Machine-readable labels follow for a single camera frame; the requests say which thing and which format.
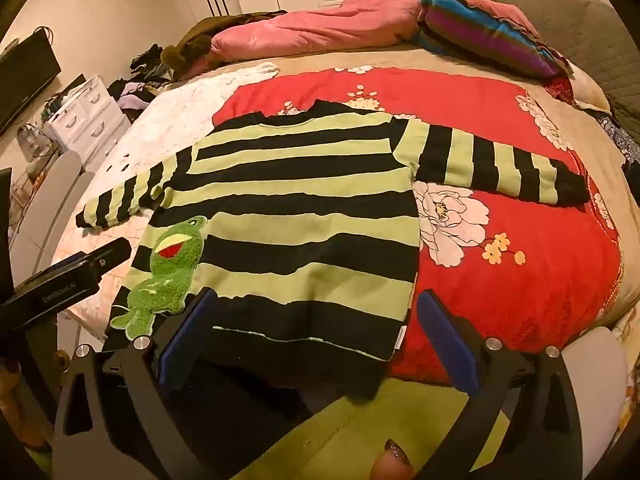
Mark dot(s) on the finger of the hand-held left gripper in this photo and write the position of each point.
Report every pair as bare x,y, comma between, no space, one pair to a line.
112,255

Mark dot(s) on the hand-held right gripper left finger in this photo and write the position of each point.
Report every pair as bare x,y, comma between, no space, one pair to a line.
185,345

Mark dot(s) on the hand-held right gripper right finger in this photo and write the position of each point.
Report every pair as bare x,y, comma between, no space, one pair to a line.
450,345

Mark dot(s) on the green black striped frog sweater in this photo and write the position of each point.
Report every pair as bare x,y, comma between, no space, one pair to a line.
300,210

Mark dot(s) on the pile of clothes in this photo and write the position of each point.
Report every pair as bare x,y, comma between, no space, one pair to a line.
137,85

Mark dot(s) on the person's right hand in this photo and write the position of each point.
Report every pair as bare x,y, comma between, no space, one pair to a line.
392,460

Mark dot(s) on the grey padded footboard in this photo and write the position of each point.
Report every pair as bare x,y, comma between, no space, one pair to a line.
50,205

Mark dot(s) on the red floral blanket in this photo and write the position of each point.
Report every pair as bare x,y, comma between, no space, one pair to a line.
525,285

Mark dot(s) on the cluttered side table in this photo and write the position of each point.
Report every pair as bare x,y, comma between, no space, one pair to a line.
32,165

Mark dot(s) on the green cloth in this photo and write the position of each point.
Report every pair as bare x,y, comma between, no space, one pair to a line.
350,435

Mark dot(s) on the white drawer unit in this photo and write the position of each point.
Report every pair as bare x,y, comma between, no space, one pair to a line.
90,120

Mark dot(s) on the pink plaid fluffy blanket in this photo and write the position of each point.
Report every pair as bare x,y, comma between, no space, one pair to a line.
190,105

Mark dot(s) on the brown fur-trimmed coat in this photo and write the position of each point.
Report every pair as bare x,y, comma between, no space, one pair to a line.
200,35

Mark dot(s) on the bed with beige sheet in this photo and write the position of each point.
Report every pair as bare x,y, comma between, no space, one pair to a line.
590,125

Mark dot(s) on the dark red patterned cloth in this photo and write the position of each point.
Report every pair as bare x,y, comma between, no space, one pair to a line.
560,90

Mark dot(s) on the colourful striped pillow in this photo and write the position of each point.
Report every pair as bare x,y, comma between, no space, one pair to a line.
480,35

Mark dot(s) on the pink duvet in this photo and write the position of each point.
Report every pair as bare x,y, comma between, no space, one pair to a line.
325,25

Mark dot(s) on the pink pillow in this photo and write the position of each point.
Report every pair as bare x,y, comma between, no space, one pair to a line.
505,15

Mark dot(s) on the grey padded headboard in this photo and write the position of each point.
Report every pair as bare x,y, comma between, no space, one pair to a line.
585,25

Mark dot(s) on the black wall television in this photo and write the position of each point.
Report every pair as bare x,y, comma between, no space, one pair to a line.
25,80

